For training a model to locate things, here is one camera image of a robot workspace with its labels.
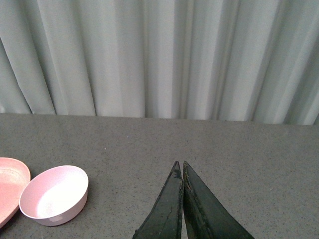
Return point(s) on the pink bowl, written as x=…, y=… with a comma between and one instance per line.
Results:
x=55, y=196

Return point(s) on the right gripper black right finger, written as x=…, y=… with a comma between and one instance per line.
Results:
x=205, y=217

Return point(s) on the pink plate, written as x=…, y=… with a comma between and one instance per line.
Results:
x=14, y=177

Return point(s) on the white curtain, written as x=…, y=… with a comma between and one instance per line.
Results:
x=246, y=60

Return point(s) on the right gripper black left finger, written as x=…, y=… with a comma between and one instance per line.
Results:
x=165, y=219

